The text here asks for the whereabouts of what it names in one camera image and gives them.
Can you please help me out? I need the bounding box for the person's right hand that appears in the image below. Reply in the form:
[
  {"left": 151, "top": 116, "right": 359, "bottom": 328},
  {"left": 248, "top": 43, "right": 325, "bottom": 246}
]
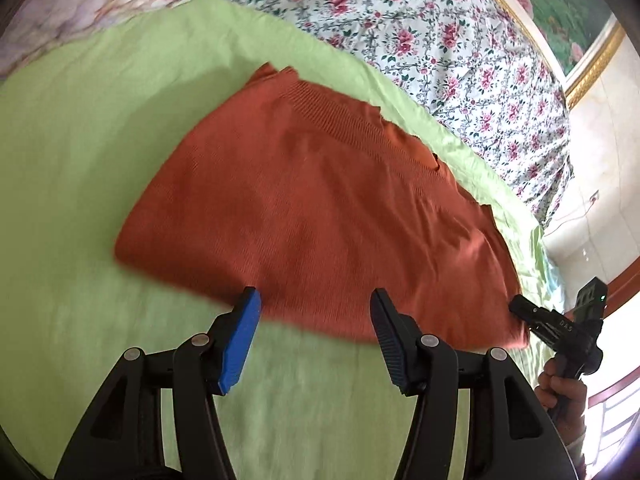
[{"left": 535, "top": 357, "right": 590, "bottom": 442}]

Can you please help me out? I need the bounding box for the pale purple floral cloth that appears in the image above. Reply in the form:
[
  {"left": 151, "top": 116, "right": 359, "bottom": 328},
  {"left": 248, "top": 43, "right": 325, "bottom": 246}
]
[{"left": 0, "top": 0, "right": 216, "bottom": 81}]

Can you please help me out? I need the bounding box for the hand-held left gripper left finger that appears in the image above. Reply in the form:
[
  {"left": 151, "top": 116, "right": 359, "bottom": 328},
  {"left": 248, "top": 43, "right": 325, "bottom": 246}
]
[{"left": 52, "top": 286, "right": 263, "bottom": 480}]

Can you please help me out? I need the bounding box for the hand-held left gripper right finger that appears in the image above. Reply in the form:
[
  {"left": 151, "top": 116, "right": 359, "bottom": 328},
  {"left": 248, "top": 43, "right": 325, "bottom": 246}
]
[{"left": 369, "top": 287, "right": 576, "bottom": 480}]

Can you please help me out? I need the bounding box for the light green bed sheet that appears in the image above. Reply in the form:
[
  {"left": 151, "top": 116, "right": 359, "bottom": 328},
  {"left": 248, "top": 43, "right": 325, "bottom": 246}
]
[{"left": 0, "top": 0, "right": 566, "bottom": 480}]

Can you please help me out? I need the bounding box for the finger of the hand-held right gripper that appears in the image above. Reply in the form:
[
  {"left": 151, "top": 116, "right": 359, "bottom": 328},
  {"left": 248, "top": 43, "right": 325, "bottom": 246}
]
[{"left": 508, "top": 295, "right": 543, "bottom": 330}]

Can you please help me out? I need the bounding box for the gold framed flower picture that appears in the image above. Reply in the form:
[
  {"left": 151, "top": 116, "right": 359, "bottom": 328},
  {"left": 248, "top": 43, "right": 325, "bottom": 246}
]
[{"left": 462, "top": 0, "right": 628, "bottom": 111}]

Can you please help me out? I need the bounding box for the orange knit sweater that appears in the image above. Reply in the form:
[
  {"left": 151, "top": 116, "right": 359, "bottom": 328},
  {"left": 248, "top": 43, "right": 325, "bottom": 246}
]
[{"left": 114, "top": 62, "right": 531, "bottom": 351}]

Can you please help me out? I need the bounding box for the white floral bed sheet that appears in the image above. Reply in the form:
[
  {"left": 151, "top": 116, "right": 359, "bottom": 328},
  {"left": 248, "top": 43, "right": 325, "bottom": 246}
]
[{"left": 190, "top": 0, "right": 573, "bottom": 228}]

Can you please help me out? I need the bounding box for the white cable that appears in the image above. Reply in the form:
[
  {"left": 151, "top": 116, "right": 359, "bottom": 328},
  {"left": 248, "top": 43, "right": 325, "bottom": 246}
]
[{"left": 542, "top": 202, "right": 596, "bottom": 237}]

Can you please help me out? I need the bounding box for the red wooden furniture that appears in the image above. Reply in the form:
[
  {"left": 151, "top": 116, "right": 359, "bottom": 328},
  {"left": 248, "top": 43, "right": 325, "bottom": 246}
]
[{"left": 585, "top": 255, "right": 640, "bottom": 461}]

